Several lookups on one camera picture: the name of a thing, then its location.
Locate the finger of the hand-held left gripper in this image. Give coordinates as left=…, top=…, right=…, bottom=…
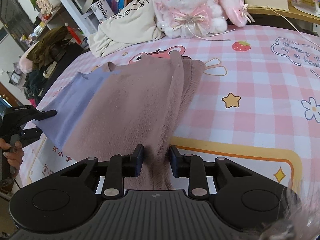
left=19, top=127, right=43, bottom=143
left=24, top=109, right=58, bottom=126

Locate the red tassel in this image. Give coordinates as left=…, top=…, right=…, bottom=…
left=64, top=22, right=82, bottom=44

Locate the large pink plush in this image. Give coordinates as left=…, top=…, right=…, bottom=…
left=19, top=51, right=34, bottom=73

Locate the fluffy grey sleeve cuff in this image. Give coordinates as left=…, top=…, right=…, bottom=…
left=257, top=182, right=320, bottom=240

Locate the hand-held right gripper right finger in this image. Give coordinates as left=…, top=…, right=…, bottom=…
left=169, top=145, right=257, bottom=200

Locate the beige watch strap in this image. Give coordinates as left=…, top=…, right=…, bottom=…
left=42, top=61, right=57, bottom=78

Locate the flat cream box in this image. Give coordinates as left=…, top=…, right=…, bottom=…
left=244, top=0, right=290, bottom=12

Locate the thin white cable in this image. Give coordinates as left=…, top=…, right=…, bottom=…
left=267, top=4, right=320, bottom=44

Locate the white printed box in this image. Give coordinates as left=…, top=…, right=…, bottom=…
left=89, top=0, right=108, bottom=23

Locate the cream tote bag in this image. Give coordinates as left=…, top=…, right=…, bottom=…
left=87, top=0, right=165, bottom=58

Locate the olive green cloth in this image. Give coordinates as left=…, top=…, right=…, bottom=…
left=27, top=26, right=75, bottom=70

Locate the purple and mauve sweater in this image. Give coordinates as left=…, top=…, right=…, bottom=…
left=31, top=52, right=207, bottom=193

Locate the person's left hand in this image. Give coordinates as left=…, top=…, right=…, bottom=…
left=0, top=140, right=25, bottom=178

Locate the white pink bunny plush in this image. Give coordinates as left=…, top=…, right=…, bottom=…
left=152, top=0, right=254, bottom=39

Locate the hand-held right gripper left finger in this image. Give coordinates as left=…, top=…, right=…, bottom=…
left=59, top=144, right=145, bottom=200

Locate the white bookshelf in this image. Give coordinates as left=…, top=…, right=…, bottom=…
left=45, top=0, right=320, bottom=40

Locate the dark cloth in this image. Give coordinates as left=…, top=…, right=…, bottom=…
left=24, top=69, right=49, bottom=103

